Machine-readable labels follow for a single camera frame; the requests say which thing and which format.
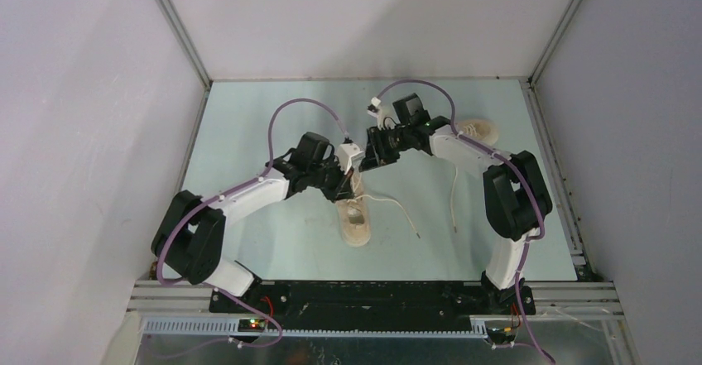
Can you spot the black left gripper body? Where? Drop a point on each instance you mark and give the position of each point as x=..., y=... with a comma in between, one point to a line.
x=329, y=178

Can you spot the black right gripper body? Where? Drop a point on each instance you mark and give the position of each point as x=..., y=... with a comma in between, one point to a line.
x=389, y=142

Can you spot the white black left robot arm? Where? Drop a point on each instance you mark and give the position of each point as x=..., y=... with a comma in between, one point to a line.
x=191, y=235

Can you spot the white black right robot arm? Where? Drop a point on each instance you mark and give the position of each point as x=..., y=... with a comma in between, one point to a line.
x=515, y=195

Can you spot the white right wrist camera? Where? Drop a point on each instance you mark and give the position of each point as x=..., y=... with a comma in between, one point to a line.
x=380, y=113

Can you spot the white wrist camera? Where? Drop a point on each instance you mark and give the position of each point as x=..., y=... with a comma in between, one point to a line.
x=380, y=113
x=349, y=154

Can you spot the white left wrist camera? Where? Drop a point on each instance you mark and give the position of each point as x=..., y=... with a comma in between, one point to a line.
x=349, y=154

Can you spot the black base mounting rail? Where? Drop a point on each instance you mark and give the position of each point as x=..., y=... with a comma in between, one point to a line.
x=384, y=306

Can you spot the aluminium frame rail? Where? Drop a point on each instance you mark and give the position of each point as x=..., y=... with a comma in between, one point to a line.
x=199, y=310

